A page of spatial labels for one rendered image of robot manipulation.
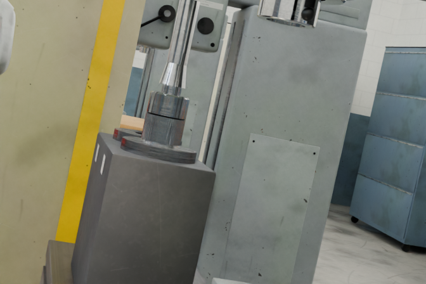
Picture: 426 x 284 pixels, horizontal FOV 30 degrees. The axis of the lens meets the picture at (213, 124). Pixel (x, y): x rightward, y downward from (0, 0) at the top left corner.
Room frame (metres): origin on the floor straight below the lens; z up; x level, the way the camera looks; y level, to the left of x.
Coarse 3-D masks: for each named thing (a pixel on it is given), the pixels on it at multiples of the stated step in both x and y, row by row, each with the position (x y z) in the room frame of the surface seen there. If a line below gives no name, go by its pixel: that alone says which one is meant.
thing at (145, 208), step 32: (96, 160) 1.00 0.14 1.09; (128, 160) 0.86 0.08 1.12; (160, 160) 0.88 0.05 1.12; (192, 160) 0.91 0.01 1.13; (96, 192) 0.93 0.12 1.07; (128, 192) 0.86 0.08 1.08; (160, 192) 0.87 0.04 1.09; (192, 192) 0.88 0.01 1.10; (96, 224) 0.86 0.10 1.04; (128, 224) 0.86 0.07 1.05; (160, 224) 0.87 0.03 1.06; (192, 224) 0.88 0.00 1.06; (96, 256) 0.86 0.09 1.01; (128, 256) 0.87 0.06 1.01; (160, 256) 0.87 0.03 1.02; (192, 256) 0.88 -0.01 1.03
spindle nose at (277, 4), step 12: (264, 0) 0.63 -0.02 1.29; (276, 0) 0.62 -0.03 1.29; (288, 0) 0.61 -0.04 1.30; (300, 0) 0.62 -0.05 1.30; (264, 12) 0.62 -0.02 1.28; (276, 12) 0.62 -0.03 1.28; (288, 12) 0.61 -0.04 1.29; (300, 12) 0.62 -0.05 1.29; (288, 24) 0.65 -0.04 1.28; (300, 24) 0.62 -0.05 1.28; (312, 24) 0.62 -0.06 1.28
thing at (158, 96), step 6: (150, 96) 0.92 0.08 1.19; (156, 96) 0.91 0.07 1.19; (162, 96) 0.91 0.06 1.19; (168, 96) 0.91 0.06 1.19; (174, 96) 0.91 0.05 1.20; (180, 96) 0.91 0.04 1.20; (168, 102) 0.91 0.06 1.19; (174, 102) 0.91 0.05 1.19; (180, 102) 0.91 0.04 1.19; (186, 102) 0.92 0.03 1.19
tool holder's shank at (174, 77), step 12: (180, 0) 0.92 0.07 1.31; (192, 0) 0.92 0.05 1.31; (180, 12) 0.92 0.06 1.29; (192, 12) 0.92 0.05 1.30; (180, 24) 0.92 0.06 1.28; (192, 24) 0.92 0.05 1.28; (180, 36) 0.92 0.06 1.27; (192, 36) 0.93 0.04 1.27; (180, 48) 0.92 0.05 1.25; (168, 60) 0.92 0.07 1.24; (180, 60) 0.92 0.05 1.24; (168, 72) 0.92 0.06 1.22; (180, 72) 0.92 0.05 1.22; (168, 84) 0.91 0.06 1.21; (180, 84) 0.92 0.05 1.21
